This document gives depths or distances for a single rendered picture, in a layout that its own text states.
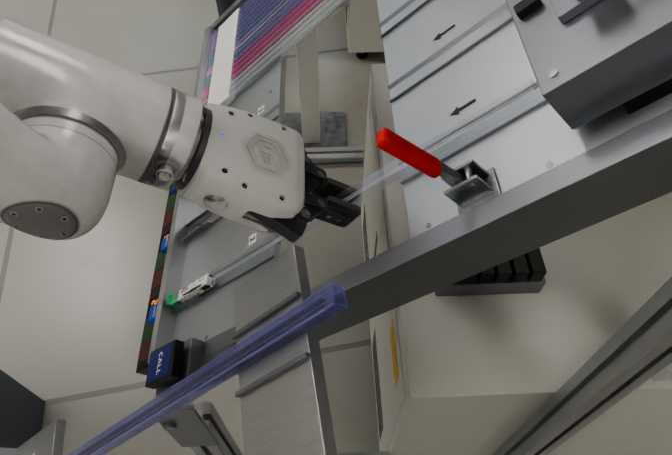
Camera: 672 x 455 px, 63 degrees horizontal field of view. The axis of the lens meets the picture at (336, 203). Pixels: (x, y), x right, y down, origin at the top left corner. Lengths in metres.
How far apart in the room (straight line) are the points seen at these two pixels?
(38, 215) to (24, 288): 1.38
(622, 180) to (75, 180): 0.36
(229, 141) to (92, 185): 0.13
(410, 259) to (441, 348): 0.38
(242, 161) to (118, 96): 0.11
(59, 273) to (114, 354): 0.32
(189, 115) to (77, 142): 0.09
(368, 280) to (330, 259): 1.12
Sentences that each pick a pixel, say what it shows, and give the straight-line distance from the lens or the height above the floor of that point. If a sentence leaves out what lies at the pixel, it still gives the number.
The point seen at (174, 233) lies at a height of 0.74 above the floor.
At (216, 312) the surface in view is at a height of 0.78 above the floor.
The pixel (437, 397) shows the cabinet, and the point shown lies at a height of 0.62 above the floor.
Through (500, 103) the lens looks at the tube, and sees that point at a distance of 0.47.
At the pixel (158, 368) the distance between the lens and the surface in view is 0.64.
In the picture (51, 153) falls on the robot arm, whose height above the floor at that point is 1.12.
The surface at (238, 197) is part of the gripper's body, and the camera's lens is 0.46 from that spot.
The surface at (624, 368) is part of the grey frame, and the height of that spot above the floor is 0.82.
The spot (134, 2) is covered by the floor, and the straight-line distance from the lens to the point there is 2.65.
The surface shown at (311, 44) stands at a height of 0.41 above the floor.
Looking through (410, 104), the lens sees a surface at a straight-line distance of 0.57.
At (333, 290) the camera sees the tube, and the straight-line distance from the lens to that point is 0.32.
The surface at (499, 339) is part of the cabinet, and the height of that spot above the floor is 0.62.
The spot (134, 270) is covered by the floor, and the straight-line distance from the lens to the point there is 1.68.
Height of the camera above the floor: 1.37
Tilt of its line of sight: 53 degrees down
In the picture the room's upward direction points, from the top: straight up
